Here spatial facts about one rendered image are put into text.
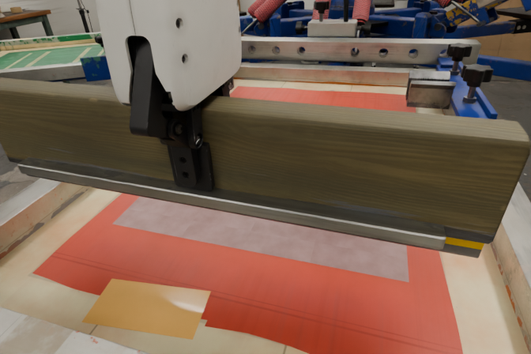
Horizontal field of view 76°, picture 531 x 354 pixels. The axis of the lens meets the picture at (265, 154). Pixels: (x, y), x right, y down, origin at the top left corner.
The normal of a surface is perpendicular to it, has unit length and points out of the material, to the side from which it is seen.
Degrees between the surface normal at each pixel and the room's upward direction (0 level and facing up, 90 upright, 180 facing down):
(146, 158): 90
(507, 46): 78
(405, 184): 90
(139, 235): 0
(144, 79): 62
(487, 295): 0
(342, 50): 90
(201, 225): 0
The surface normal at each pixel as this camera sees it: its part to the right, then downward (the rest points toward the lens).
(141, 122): -0.28, 0.02
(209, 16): 0.94, 0.18
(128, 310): -0.05, -0.87
